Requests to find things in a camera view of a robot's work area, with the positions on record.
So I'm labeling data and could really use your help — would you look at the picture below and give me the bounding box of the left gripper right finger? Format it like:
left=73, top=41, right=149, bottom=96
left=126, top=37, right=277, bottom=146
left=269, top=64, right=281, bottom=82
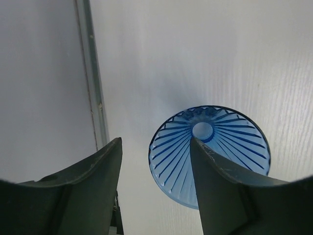
left=190, top=138, right=313, bottom=235

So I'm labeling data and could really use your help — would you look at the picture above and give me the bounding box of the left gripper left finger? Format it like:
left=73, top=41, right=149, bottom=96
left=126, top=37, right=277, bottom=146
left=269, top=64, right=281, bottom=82
left=0, top=138, right=122, bottom=235

